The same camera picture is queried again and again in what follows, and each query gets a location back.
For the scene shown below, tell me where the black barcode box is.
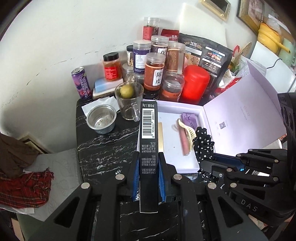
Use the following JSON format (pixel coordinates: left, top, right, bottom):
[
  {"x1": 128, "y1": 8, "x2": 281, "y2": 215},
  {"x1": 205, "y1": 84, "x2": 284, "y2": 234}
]
[{"x1": 139, "y1": 100, "x2": 159, "y2": 213}]

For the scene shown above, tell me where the black polka dot scrunchie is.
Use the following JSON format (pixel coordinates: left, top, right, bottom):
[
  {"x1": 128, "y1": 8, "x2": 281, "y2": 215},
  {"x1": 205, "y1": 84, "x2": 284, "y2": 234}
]
[{"x1": 193, "y1": 126, "x2": 216, "y2": 178}]

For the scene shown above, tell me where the cream hair claw clip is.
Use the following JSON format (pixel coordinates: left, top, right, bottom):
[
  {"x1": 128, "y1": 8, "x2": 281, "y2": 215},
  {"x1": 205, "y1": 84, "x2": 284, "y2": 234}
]
[{"x1": 174, "y1": 118, "x2": 196, "y2": 151}]

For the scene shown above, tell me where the pink lip gloss stick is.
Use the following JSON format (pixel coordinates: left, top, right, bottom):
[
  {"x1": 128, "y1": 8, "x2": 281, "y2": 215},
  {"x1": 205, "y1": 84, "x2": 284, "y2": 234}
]
[{"x1": 178, "y1": 119, "x2": 190, "y2": 156}]

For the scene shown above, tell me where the gold rectangular box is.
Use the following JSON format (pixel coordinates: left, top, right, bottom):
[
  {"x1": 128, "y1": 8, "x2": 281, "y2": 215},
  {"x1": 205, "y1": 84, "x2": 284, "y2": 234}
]
[{"x1": 158, "y1": 123, "x2": 164, "y2": 153}]

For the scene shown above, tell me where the purple small box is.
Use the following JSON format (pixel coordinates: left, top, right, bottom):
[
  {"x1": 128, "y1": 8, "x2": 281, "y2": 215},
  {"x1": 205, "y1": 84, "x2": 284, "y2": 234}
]
[{"x1": 181, "y1": 113, "x2": 198, "y2": 130}]

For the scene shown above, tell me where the grey leaf pattern cushion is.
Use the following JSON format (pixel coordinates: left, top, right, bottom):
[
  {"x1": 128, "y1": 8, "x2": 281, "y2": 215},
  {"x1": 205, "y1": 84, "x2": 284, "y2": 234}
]
[{"x1": 16, "y1": 149, "x2": 82, "y2": 221}]

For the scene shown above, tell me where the white open gift box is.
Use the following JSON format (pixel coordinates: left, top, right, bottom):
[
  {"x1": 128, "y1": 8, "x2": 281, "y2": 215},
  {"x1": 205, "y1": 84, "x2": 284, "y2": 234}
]
[{"x1": 136, "y1": 58, "x2": 287, "y2": 174}]

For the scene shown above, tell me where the metal bowl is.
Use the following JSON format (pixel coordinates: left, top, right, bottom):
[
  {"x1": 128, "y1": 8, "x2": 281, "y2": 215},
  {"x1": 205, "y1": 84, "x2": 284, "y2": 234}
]
[{"x1": 86, "y1": 104, "x2": 117, "y2": 135}]

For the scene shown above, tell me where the red plaid blanket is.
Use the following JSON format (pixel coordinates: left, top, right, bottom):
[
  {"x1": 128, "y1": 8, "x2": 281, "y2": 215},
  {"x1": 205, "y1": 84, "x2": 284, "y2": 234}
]
[{"x1": 1, "y1": 169, "x2": 54, "y2": 208}]

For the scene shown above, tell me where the white paper napkin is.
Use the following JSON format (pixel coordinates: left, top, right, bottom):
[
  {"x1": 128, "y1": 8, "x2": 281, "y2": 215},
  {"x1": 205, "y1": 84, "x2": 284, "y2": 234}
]
[{"x1": 82, "y1": 96, "x2": 119, "y2": 116}]

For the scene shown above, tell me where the red plastic canister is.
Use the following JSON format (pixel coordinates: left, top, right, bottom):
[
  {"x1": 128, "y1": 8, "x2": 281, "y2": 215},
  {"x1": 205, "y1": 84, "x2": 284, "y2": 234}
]
[{"x1": 180, "y1": 65, "x2": 210, "y2": 104}]

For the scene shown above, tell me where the short orange jar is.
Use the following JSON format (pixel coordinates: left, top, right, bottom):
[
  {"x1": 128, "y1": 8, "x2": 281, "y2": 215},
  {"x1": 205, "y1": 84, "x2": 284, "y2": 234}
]
[{"x1": 159, "y1": 73, "x2": 185, "y2": 102}]

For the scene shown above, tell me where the brown cloth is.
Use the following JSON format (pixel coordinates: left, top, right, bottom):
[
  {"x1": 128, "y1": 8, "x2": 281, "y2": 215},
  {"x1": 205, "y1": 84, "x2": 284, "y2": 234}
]
[{"x1": 1, "y1": 133, "x2": 39, "y2": 178}]

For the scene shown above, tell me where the glass mug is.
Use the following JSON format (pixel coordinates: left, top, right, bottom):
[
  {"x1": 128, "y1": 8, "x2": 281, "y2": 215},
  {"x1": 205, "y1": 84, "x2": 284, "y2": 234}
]
[{"x1": 115, "y1": 82, "x2": 144, "y2": 122}]

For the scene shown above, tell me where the yellow-green fruit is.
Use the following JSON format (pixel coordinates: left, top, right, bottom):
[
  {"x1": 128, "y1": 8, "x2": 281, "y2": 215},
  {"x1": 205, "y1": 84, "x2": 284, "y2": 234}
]
[{"x1": 119, "y1": 84, "x2": 134, "y2": 99}]

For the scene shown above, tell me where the black snack bag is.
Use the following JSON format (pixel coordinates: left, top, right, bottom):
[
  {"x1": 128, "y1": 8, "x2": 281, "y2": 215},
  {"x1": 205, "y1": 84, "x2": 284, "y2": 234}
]
[{"x1": 178, "y1": 33, "x2": 233, "y2": 96}]

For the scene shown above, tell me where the blue sponge box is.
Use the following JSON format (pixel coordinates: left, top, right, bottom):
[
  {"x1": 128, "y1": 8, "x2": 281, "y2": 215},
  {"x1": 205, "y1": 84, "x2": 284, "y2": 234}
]
[{"x1": 94, "y1": 78, "x2": 123, "y2": 92}]

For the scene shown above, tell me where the brown label tall jar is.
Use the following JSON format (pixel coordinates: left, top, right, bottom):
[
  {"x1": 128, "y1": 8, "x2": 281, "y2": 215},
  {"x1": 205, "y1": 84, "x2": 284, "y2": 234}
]
[{"x1": 166, "y1": 41, "x2": 186, "y2": 75}]

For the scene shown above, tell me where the purple drink can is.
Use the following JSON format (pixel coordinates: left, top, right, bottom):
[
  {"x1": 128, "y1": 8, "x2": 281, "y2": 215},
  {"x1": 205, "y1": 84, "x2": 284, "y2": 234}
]
[{"x1": 71, "y1": 66, "x2": 92, "y2": 100}]

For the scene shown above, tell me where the orange peel labelled jar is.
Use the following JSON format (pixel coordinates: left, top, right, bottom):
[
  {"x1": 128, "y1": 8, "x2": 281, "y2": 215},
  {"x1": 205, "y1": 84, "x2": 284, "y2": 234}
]
[{"x1": 144, "y1": 52, "x2": 166, "y2": 91}]

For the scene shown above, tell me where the red jar black lid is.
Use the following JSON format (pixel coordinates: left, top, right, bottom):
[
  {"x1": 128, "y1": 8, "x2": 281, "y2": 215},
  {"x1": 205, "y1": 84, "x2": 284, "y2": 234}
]
[{"x1": 103, "y1": 52, "x2": 122, "y2": 81}]

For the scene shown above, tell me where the white label dark jar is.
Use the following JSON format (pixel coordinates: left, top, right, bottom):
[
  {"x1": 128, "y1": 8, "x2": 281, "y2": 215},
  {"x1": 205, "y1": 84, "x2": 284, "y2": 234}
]
[{"x1": 151, "y1": 35, "x2": 169, "y2": 56}]

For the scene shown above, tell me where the red snack bag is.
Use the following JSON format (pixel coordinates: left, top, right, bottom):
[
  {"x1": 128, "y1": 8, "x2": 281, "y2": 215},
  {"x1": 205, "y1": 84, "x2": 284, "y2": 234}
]
[{"x1": 161, "y1": 29, "x2": 179, "y2": 42}]

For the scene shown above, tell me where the purple label jar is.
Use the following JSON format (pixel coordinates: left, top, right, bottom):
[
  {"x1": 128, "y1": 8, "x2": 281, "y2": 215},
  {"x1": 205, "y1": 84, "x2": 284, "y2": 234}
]
[{"x1": 133, "y1": 40, "x2": 152, "y2": 74}]

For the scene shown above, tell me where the small spice jar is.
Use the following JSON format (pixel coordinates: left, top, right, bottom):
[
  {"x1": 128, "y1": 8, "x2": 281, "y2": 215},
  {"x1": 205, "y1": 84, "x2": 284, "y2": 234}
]
[{"x1": 126, "y1": 45, "x2": 133, "y2": 67}]

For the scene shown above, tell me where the red label back jar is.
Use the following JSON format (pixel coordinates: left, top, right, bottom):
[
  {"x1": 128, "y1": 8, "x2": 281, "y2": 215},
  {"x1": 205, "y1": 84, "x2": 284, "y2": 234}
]
[{"x1": 142, "y1": 16, "x2": 160, "y2": 40}]

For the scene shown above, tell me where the gold picture frame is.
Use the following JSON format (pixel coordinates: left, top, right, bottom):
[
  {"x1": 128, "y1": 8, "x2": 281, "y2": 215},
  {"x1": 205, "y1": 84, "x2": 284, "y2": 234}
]
[{"x1": 201, "y1": 0, "x2": 231, "y2": 21}]

